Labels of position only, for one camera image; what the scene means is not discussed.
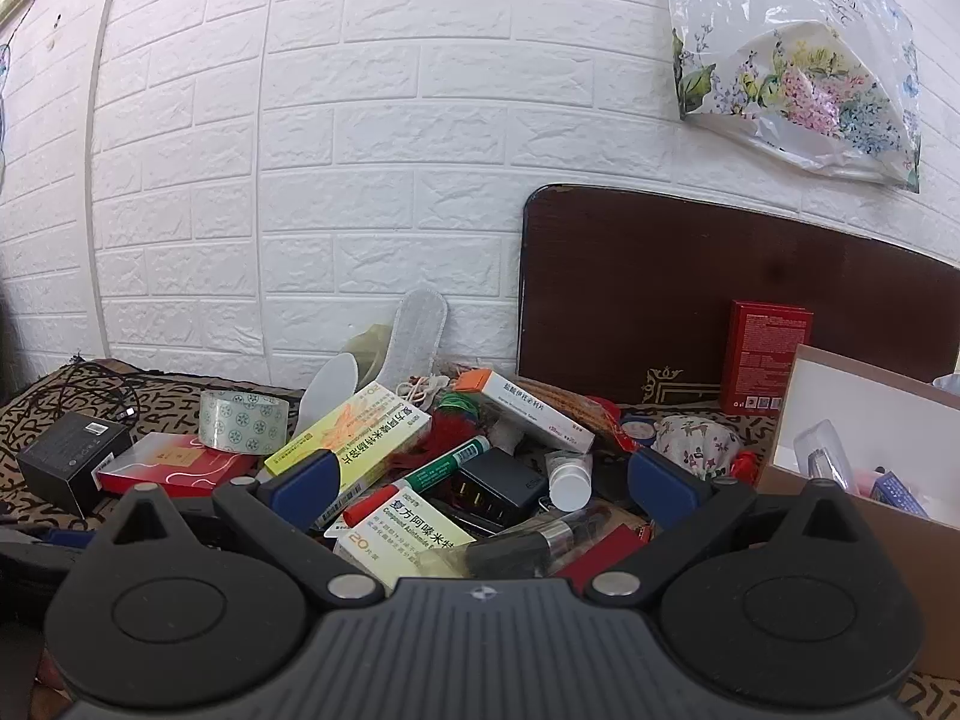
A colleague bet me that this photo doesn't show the cardboard box container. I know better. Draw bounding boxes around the cardboard box container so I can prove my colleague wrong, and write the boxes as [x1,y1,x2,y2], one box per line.
[756,345,960,680]

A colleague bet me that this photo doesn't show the brown printed blanket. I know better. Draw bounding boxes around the brown printed blanket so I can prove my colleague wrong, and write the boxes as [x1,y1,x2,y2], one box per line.
[0,358,960,720]

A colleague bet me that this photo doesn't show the olive plastic bag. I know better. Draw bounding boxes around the olive plastic bag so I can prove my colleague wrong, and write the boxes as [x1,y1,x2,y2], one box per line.
[347,322,392,380]

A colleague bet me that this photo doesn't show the red feather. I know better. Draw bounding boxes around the red feather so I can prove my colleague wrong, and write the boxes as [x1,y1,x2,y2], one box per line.
[388,418,485,475]

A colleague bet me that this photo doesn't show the clear patterned tape roll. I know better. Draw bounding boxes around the clear patterned tape roll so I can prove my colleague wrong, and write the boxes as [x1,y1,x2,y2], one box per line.
[199,390,290,456]

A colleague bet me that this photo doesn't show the white orange medicine box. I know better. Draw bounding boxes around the white orange medicine box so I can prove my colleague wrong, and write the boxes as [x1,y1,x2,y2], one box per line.
[457,369,598,455]

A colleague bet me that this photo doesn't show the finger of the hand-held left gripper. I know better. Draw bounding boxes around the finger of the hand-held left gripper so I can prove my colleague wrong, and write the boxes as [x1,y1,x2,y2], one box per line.
[0,527,98,622]

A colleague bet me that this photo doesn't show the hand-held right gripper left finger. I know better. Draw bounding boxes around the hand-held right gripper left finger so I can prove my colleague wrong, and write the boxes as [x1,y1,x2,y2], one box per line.
[96,448,385,611]

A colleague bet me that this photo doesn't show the black makeup brush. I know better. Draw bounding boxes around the black makeup brush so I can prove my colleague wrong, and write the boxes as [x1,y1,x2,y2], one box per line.
[463,506,610,580]

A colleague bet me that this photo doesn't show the white green medicine box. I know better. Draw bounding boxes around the white green medicine box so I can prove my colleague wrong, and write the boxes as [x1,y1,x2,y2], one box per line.
[330,487,479,590]

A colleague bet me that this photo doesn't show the yellow medicine box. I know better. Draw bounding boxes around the yellow medicine box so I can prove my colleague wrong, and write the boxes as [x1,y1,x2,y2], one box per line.
[264,382,433,527]

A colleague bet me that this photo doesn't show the floral plastic bag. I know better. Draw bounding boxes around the floral plastic bag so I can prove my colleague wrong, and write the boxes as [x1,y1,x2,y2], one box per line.
[667,0,925,194]

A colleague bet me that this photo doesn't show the clear plastic package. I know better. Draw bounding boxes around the clear plastic package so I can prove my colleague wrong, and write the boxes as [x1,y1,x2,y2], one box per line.
[793,420,857,482]

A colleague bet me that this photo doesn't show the dark red flat packet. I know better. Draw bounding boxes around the dark red flat packet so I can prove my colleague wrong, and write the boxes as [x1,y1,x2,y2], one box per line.
[553,523,652,580]

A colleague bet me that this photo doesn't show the green marker red cap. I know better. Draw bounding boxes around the green marker red cap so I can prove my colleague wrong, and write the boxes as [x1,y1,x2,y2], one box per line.
[343,435,493,527]

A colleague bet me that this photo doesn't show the black cable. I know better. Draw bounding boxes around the black cable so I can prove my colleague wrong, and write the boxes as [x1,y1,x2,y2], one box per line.
[13,358,145,425]

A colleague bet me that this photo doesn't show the tall red box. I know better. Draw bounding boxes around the tall red box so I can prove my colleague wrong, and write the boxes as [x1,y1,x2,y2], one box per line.
[720,300,815,413]

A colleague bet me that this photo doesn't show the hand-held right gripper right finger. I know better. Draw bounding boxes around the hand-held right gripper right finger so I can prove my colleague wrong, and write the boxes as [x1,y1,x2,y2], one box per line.
[585,446,871,607]

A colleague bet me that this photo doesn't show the white earphone cable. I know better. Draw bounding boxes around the white earphone cable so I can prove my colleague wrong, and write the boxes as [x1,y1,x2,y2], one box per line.
[392,373,452,407]

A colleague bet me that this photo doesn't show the black box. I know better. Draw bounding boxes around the black box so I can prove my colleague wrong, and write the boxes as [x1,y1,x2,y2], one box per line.
[16,411,136,518]

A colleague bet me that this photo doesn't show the white plastic bottle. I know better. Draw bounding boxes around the white plastic bottle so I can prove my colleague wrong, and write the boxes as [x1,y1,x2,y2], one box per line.
[546,452,595,512]

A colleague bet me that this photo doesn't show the white plastic spoon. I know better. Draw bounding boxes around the white plastic spoon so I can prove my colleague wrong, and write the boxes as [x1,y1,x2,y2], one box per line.
[292,352,361,437]

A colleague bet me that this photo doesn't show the dark brown wooden board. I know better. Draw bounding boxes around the dark brown wooden board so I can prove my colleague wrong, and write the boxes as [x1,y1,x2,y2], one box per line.
[516,184,960,410]

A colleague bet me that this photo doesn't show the black charger block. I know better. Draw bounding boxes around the black charger block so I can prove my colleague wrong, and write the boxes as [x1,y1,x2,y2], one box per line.
[448,448,550,535]

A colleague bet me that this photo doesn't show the small blue packet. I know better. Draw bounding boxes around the small blue packet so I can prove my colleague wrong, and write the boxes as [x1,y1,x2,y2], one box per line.
[870,469,932,517]

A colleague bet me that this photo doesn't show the large white insole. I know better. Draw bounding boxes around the large white insole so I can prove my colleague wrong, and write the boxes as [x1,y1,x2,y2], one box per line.
[379,289,451,400]

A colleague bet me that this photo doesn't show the floral fabric pouch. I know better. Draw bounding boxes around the floral fabric pouch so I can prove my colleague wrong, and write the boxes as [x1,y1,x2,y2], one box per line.
[651,412,745,479]

